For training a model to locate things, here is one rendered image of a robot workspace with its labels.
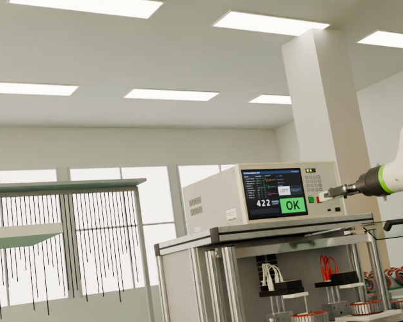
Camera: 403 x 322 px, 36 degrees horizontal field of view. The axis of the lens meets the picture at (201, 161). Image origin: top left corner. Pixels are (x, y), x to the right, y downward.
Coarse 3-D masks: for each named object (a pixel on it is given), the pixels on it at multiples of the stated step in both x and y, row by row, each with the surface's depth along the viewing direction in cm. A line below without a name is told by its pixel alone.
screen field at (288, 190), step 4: (280, 188) 208; (284, 188) 209; (288, 188) 210; (292, 188) 211; (296, 188) 212; (300, 188) 213; (280, 192) 208; (284, 192) 209; (288, 192) 210; (292, 192) 211; (296, 192) 211; (300, 192) 212
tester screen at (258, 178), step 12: (252, 180) 203; (264, 180) 206; (276, 180) 208; (288, 180) 211; (300, 180) 214; (252, 192) 202; (264, 192) 204; (276, 192) 207; (252, 204) 201; (276, 204) 206; (252, 216) 200; (264, 216) 202
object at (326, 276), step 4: (320, 256) 214; (324, 256) 212; (320, 260) 214; (324, 260) 215; (320, 264) 213; (324, 264) 216; (328, 264) 211; (336, 268) 212; (324, 272) 212; (328, 272) 209; (332, 272) 210; (336, 272) 212; (324, 276) 212; (328, 276) 209; (328, 280) 209
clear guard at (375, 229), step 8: (360, 224) 192; (368, 224) 193; (376, 224) 194; (400, 224) 198; (320, 232) 207; (328, 232) 207; (336, 232) 216; (368, 232) 189; (376, 232) 190; (384, 232) 191; (392, 232) 192; (400, 232) 194
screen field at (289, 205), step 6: (288, 198) 209; (294, 198) 210; (300, 198) 212; (282, 204) 207; (288, 204) 208; (294, 204) 210; (300, 204) 211; (282, 210) 206; (288, 210) 208; (294, 210) 209; (300, 210) 210
